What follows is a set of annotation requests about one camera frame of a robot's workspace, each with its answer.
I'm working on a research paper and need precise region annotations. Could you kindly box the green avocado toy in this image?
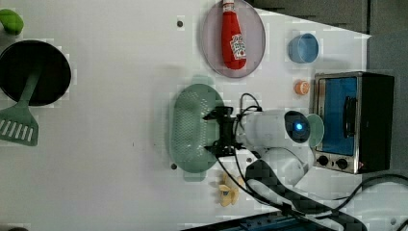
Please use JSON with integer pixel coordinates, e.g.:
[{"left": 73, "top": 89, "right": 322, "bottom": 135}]
[{"left": 0, "top": 9, "right": 24, "bottom": 36}]

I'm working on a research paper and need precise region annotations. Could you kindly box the red ketchup bottle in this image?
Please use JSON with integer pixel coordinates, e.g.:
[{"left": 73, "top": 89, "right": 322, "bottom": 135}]
[{"left": 221, "top": 0, "right": 246, "bottom": 70}]

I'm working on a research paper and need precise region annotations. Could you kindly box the blue bowl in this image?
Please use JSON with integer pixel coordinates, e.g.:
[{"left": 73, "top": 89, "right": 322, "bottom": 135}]
[{"left": 288, "top": 34, "right": 319, "bottom": 64}]

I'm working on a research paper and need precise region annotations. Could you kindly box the green oval strainer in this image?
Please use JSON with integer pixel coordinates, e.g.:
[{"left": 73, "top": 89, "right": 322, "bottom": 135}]
[{"left": 168, "top": 75, "right": 223, "bottom": 182}]

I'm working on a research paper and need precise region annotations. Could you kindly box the grey round plate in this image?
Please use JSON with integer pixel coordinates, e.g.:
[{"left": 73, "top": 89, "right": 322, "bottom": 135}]
[{"left": 201, "top": 0, "right": 266, "bottom": 78}]

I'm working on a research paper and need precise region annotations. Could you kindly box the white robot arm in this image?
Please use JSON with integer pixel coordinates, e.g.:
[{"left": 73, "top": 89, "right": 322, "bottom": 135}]
[{"left": 203, "top": 106, "right": 407, "bottom": 231}]

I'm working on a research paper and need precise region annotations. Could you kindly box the black cylindrical container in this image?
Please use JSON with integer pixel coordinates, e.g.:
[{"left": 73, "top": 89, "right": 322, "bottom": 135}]
[{"left": 0, "top": 40, "right": 72, "bottom": 107}]

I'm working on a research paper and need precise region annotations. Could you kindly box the orange slice toy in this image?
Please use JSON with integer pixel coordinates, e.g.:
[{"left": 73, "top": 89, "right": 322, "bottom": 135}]
[{"left": 294, "top": 81, "right": 310, "bottom": 95}]

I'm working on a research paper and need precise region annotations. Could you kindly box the green slotted spatula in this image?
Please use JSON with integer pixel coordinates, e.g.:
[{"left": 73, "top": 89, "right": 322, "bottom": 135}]
[{"left": 0, "top": 68, "right": 41, "bottom": 146}]

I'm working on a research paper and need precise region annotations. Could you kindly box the black toaster oven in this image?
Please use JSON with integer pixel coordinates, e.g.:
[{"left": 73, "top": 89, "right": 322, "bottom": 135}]
[{"left": 313, "top": 71, "right": 395, "bottom": 174}]

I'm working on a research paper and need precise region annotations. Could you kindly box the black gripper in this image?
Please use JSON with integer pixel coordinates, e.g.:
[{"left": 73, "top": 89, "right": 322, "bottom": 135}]
[{"left": 203, "top": 106, "right": 242, "bottom": 157}]

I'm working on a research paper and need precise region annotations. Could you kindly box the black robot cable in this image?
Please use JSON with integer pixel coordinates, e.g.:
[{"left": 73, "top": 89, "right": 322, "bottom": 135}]
[{"left": 215, "top": 92, "right": 408, "bottom": 222}]

